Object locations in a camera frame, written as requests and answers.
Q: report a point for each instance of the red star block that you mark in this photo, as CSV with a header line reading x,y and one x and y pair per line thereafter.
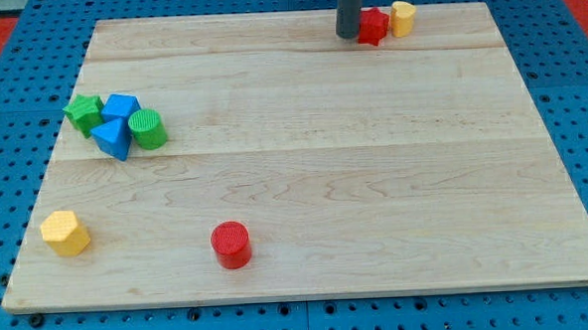
x,y
373,26

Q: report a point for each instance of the green star block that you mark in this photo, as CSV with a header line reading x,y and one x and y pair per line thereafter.
x,y
84,113

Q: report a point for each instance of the red cylinder block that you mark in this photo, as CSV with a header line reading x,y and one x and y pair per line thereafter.
x,y
231,244

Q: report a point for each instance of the green cylinder block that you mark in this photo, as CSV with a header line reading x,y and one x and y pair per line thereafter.
x,y
147,128

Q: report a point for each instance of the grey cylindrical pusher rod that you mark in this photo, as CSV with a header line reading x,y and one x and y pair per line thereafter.
x,y
348,14

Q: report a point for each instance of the blue triangle block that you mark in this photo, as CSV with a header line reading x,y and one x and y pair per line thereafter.
x,y
113,138

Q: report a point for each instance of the yellow heart block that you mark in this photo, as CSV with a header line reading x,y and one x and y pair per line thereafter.
x,y
402,18

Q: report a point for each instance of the blue cube block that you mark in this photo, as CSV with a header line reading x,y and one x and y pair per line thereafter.
x,y
119,106

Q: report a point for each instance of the yellow hexagon block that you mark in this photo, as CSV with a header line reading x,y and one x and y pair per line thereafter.
x,y
64,233

